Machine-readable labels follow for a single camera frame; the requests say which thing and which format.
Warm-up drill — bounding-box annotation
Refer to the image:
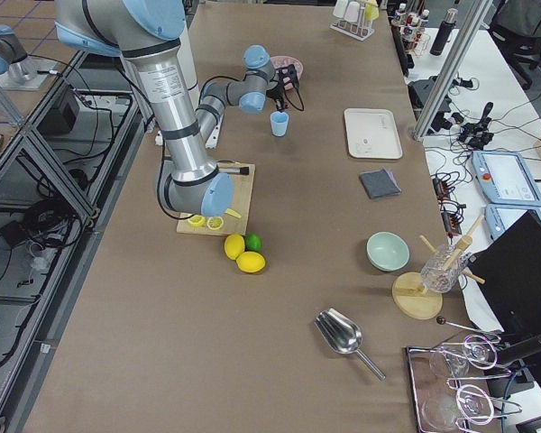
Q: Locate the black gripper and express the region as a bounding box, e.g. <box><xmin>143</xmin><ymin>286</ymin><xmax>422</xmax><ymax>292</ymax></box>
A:
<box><xmin>270</xmin><ymin>65</ymin><xmax>299</xmax><ymax>112</ymax></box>

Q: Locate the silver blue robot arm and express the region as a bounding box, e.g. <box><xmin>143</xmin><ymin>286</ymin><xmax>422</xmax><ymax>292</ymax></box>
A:
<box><xmin>55</xmin><ymin>1</ymin><xmax>286</xmax><ymax>217</ymax></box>

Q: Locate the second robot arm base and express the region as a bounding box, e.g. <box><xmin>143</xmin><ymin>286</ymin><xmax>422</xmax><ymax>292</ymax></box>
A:
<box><xmin>0</xmin><ymin>24</ymin><xmax>45</xmax><ymax>91</ymax></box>

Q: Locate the light blue cup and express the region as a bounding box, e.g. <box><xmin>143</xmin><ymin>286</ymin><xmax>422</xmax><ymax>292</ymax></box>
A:
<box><xmin>270</xmin><ymin>111</ymin><xmax>289</xmax><ymax>137</ymax></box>

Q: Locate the white cup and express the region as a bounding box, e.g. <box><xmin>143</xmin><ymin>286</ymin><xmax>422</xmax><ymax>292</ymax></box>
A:
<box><xmin>333</xmin><ymin>0</ymin><xmax>348</xmax><ymax>19</ymax></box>

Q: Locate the pink cup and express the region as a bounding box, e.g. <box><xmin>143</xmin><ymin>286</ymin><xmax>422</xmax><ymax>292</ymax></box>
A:
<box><xmin>344</xmin><ymin>1</ymin><xmax>361</xmax><ymax>23</ymax></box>

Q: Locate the yellow cup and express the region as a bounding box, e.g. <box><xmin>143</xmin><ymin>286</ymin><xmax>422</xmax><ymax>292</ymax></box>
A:
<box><xmin>364</xmin><ymin>0</ymin><xmax>380</xmax><ymax>22</ymax></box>

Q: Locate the wooden cup tree stand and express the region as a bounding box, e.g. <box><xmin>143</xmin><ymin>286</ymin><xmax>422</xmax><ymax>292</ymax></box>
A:
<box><xmin>392</xmin><ymin>215</ymin><xmax>485</xmax><ymax>319</ymax></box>

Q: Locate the metal ice scoop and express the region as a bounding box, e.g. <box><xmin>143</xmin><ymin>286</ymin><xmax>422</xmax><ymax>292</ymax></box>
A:
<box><xmin>315</xmin><ymin>308</ymin><xmax>386</xmax><ymax>381</ymax></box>

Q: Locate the pink bowl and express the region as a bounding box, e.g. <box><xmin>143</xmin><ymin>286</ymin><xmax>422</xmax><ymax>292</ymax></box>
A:
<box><xmin>270</xmin><ymin>55</ymin><xmax>303</xmax><ymax>82</ymax></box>

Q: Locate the steel muddler black tip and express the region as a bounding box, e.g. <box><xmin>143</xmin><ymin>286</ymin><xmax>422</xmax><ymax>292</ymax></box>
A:
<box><xmin>219</xmin><ymin>166</ymin><xmax>250</xmax><ymax>176</ymax></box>

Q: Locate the wooden cutting board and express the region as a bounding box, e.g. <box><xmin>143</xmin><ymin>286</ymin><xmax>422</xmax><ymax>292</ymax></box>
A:
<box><xmin>177</xmin><ymin>161</ymin><xmax>255</xmax><ymax>236</ymax></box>

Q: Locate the cream rabbit tray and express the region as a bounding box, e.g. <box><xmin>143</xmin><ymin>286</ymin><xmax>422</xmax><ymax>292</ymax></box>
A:
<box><xmin>344</xmin><ymin>108</ymin><xmax>403</xmax><ymax>160</ymax></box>

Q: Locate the grey folded cloth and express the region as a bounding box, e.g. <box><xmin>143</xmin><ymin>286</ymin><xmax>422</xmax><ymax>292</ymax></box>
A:
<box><xmin>359</xmin><ymin>169</ymin><xmax>401</xmax><ymax>199</ymax></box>

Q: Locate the lemon half slice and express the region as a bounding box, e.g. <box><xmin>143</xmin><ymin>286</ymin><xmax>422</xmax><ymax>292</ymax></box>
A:
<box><xmin>206</xmin><ymin>216</ymin><xmax>225</xmax><ymax>231</ymax></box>
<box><xmin>187</xmin><ymin>215</ymin><xmax>206</xmax><ymax>227</ymax></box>

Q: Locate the green lime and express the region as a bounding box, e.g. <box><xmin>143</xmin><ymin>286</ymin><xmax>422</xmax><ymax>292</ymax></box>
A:
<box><xmin>244</xmin><ymin>233</ymin><xmax>262</xmax><ymax>253</ymax></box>

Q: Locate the black water bottle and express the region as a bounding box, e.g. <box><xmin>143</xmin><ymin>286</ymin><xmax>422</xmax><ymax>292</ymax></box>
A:
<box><xmin>429</xmin><ymin>7</ymin><xmax>458</xmax><ymax>56</ymax></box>

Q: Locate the mint green bowl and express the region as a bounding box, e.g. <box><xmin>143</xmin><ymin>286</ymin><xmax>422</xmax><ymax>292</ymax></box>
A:
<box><xmin>366</xmin><ymin>232</ymin><xmax>410</xmax><ymax>272</ymax></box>

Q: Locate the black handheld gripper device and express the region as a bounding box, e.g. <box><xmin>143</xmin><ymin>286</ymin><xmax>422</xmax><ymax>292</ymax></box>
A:
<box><xmin>458</xmin><ymin>102</ymin><xmax>494</xmax><ymax>151</ymax></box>

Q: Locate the clear glass on stand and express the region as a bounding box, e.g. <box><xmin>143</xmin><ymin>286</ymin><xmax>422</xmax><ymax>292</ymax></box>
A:
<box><xmin>420</xmin><ymin>244</ymin><xmax>470</xmax><ymax>293</ymax></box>

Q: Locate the blue teach pendant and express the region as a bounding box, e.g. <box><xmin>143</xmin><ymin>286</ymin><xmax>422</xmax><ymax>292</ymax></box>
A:
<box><xmin>484</xmin><ymin>203</ymin><xmax>541</xmax><ymax>241</ymax></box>
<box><xmin>471</xmin><ymin>151</ymin><xmax>541</xmax><ymax>207</ymax></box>

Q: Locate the black framed mirror tray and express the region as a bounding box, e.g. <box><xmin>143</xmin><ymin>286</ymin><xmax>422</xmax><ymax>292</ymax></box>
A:
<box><xmin>404</xmin><ymin>345</ymin><xmax>479</xmax><ymax>433</ymax></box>

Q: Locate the white wire cup rack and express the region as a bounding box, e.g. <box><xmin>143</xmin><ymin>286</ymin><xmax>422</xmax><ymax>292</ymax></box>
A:
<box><xmin>330</xmin><ymin>0</ymin><xmax>374</xmax><ymax>41</ymax></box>

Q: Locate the aluminium frame post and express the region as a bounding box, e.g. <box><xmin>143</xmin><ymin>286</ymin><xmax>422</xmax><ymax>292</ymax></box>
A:
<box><xmin>413</xmin><ymin>0</ymin><xmax>492</xmax><ymax>142</ymax></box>

